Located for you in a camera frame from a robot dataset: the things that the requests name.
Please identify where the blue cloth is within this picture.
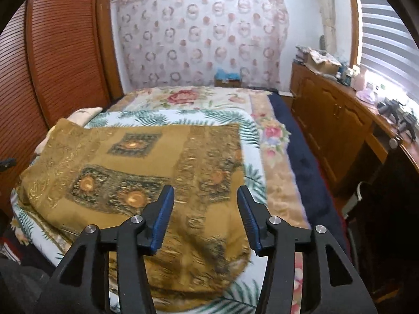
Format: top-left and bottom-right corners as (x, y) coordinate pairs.
(215, 68), (241, 80)

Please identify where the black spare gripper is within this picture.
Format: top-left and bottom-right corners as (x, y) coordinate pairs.
(376, 98), (405, 119)
(394, 111), (419, 142)

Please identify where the black chair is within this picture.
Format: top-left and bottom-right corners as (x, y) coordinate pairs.
(344, 150), (419, 303)

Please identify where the pink bowl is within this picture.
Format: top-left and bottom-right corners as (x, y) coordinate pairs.
(356, 88), (378, 102)

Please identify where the small cardboard box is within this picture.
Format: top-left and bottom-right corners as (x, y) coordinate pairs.
(214, 77), (242, 88)

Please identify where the palm leaf printed sheet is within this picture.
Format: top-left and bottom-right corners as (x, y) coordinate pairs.
(10, 108), (273, 314)

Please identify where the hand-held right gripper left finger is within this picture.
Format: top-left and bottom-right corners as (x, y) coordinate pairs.
(33, 185), (175, 314)

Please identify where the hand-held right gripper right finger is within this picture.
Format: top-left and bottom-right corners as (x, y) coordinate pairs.
(236, 185), (380, 314)

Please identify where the striped window blind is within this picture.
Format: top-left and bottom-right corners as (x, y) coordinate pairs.
(355, 0), (419, 102)

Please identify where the open cardboard box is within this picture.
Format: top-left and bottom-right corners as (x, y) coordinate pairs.
(304, 51), (343, 76)

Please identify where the dark cloth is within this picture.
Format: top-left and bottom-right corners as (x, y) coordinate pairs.
(0, 229), (68, 314)

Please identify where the wooden louvred wardrobe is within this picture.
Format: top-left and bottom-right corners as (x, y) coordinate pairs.
(0, 0), (125, 203)

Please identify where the ring patterned sheer curtain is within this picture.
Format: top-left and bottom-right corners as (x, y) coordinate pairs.
(111, 0), (290, 90)

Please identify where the wooden cabinet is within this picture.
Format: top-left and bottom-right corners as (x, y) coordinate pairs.
(290, 62), (419, 197)

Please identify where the floral blanket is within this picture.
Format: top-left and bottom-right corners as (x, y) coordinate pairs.
(108, 86), (312, 314)

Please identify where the navy bed sheet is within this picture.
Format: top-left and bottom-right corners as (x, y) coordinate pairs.
(268, 93), (348, 246)

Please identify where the golden brown patterned shirt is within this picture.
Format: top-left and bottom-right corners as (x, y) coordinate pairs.
(18, 118), (252, 311)

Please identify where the beige window curtain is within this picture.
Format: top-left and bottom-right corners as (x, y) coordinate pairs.
(319, 0), (338, 56)

